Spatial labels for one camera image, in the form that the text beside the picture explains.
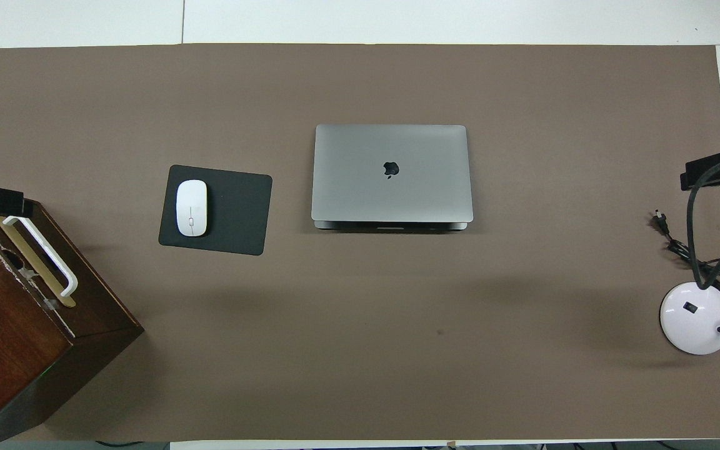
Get white round lamp base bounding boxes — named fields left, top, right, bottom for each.
left=659, top=241, right=720, bottom=356

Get brown table mat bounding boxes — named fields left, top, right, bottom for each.
left=0, top=42, right=720, bottom=441

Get white box handle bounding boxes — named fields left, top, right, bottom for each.
left=2, top=214, right=79, bottom=298

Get dark brown wooden box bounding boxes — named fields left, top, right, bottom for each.
left=0, top=200, right=145, bottom=449

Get white computer mouse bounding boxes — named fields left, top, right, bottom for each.
left=176, top=179, right=209, bottom=238

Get grey aluminium laptop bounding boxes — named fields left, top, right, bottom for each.
left=310, top=123, right=474, bottom=233

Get black mouse pad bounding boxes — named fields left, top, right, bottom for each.
left=158, top=164, right=273, bottom=256

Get black lamp power cable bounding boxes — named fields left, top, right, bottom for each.
left=651, top=209, right=720, bottom=296

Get brass handle plate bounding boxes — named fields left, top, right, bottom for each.
left=0, top=214, right=77, bottom=308

